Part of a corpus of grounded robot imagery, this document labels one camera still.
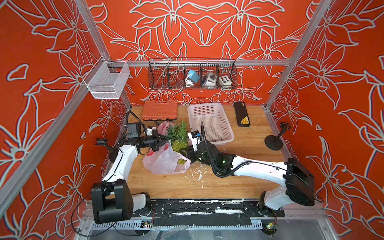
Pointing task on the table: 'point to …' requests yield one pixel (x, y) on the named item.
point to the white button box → (224, 80)
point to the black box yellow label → (242, 114)
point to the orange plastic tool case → (156, 110)
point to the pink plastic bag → (164, 159)
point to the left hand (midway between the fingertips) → (170, 137)
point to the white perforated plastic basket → (211, 119)
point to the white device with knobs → (210, 79)
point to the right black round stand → (274, 142)
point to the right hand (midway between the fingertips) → (178, 150)
